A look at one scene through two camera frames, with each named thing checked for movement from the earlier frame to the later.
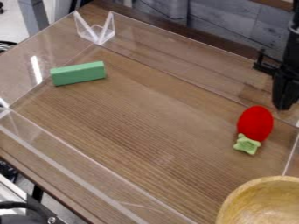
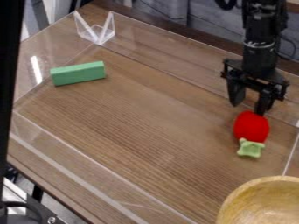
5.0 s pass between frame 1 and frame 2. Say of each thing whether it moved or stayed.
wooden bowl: stayed
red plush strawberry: moved
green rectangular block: stayed
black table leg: stayed
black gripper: moved
